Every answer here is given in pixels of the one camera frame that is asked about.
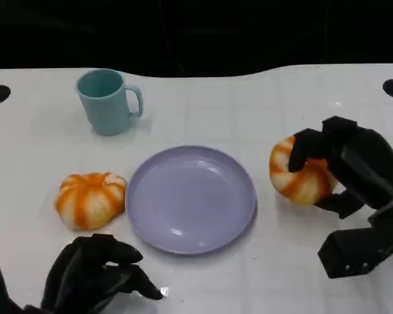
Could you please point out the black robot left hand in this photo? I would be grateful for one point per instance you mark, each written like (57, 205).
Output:
(82, 274)

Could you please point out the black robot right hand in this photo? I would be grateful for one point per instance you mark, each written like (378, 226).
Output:
(366, 163)

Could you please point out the orange and white bread roll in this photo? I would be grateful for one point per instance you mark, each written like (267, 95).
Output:
(90, 199)
(304, 186)

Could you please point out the lilac plate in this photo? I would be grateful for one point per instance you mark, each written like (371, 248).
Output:
(190, 199)

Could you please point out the pale green mug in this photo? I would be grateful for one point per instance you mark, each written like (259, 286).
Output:
(104, 106)

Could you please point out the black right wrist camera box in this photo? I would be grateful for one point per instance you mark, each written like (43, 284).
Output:
(353, 252)

